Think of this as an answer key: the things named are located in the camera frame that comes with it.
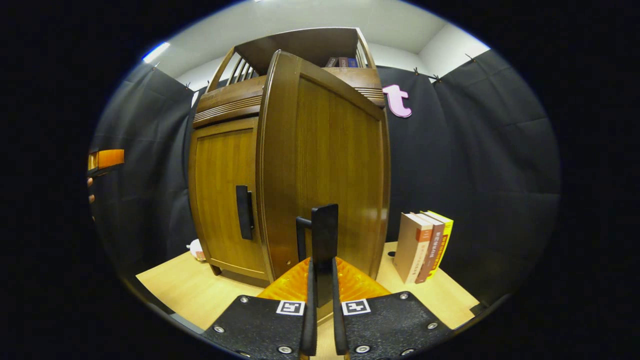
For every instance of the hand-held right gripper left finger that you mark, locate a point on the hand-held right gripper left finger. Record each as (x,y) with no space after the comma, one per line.
(311,320)

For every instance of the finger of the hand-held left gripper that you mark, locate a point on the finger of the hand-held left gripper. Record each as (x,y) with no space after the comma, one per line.
(110,158)

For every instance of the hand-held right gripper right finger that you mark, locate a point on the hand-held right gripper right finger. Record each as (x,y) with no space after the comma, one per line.
(339,325)

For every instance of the wooden cabinet door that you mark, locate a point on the wooden cabinet door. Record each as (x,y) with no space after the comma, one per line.
(330,150)
(220,200)

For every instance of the wooden double-door shoe cabinet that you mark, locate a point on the wooden double-door shoe cabinet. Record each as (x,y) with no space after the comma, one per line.
(225,97)

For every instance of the beige book with orange label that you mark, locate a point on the beige book with orange label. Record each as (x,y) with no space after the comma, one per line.
(411,247)

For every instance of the brown book with white spine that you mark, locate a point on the brown book with white spine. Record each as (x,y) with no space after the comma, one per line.
(431,252)

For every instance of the white soft object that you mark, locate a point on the white soft object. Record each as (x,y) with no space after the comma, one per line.
(196,250)

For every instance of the yellow book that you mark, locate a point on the yellow book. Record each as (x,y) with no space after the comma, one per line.
(444,240)

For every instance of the black backdrop cloth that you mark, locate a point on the black backdrop cloth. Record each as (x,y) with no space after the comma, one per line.
(475,175)

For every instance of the maroon book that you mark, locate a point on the maroon book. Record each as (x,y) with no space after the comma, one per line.
(342,62)

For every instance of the blue book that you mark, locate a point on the blue book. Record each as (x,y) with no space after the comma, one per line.
(352,62)

